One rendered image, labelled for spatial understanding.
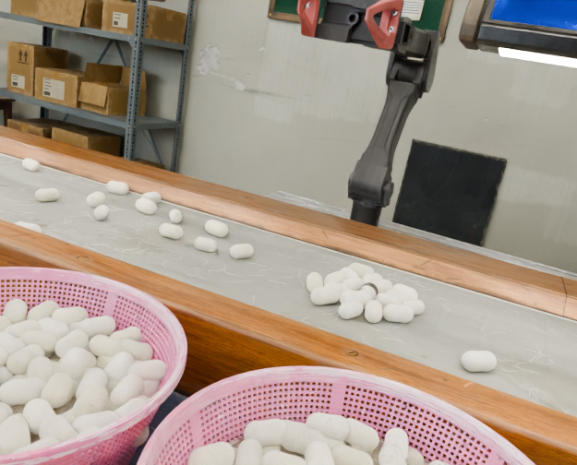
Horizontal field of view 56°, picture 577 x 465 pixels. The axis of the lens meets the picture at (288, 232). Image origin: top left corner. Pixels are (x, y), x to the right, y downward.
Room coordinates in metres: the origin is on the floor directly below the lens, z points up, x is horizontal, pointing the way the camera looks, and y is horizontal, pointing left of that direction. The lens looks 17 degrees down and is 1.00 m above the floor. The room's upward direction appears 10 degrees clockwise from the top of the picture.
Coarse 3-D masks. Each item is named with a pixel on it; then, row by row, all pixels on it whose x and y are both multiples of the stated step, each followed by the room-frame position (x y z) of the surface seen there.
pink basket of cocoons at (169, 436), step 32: (224, 384) 0.34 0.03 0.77; (256, 384) 0.36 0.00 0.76; (288, 384) 0.37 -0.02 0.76; (320, 384) 0.38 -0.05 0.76; (352, 384) 0.38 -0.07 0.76; (384, 384) 0.38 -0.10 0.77; (192, 416) 0.31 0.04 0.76; (256, 416) 0.35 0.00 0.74; (288, 416) 0.37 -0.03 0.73; (352, 416) 0.38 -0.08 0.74; (384, 416) 0.37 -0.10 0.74; (416, 416) 0.37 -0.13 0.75; (448, 416) 0.36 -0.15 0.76; (160, 448) 0.27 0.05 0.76; (192, 448) 0.30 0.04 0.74; (416, 448) 0.36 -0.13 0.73; (448, 448) 0.35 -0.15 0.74; (480, 448) 0.34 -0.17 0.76; (512, 448) 0.33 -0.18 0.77
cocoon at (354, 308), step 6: (354, 300) 0.56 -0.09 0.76; (342, 306) 0.55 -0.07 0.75; (348, 306) 0.55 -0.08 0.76; (354, 306) 0.55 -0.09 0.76; (360, 306) 0.56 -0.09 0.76; (342, 312) 0.54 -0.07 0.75; (348, 312) 0.54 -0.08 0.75; (354, 312) 0.55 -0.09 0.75; (360, 312) 0.55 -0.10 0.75; (348, 318) 0.55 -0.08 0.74
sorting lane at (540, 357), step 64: (0, 192) 0.78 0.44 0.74; (64, 192) 0.83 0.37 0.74; (128, 192) 0.90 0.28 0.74; (128, 256) 0.62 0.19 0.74; (192, 256) 0.65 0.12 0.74; (256, 256) 0.69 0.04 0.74; (320, 256) 0.74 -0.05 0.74; (320, 320) 0.53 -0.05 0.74; (384, 320) 0.56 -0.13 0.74; (448, 320) 0.60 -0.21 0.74; (512, 320) 0.63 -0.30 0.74; (512, 384) 0.47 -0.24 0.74; (576, 384) 0.49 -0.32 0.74
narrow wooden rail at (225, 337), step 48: (0, 240) 0.54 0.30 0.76; (48, 240) 0.56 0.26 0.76; (144, 288) 0.48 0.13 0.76; (192, 288) 0.50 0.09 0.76; (192, 336) 0.45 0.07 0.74; (240, 336) 0.44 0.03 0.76; (288, 336) 0.44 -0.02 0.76; (336, 336) 0.46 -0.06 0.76; (192, 384) 0.45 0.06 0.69; (432, 384) 0.40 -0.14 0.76; (480, 384) 0.42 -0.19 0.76; (384, 432) 0.39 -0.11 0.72; (528, 432) 0.36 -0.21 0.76; (576, 432) 0.37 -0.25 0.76
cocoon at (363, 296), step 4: (344, 292) 0.58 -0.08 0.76; (348, 292) 0.58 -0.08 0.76; (352, 292) 0.58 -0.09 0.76; (356, 292) 0.58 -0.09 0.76; (360, 292) 0.58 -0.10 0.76; (364, 292) 0.58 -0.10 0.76; (340, 296) 0.58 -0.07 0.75; (344, 296) 0.57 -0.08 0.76; (348, 296) 0.57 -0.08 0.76; (352, 296) 0.57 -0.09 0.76; (356, 296) 0.58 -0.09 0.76; (360, 296) 0.58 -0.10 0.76; (364, 296) 0.58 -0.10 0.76; (368, 296) 0.58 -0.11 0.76; (340, 300) 0.58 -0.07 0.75; (344, 300) 0.57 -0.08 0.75; (348, 300) 0.57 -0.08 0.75; (352, 300) 0.57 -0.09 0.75; (356, 300) 0.57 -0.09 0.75; (360, 300) 0.58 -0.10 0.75; (364, 300) 0.58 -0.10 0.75; (368, 300) 0.58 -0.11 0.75; (364, 304) 0.58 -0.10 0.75; (364, 308) 0.58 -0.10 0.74
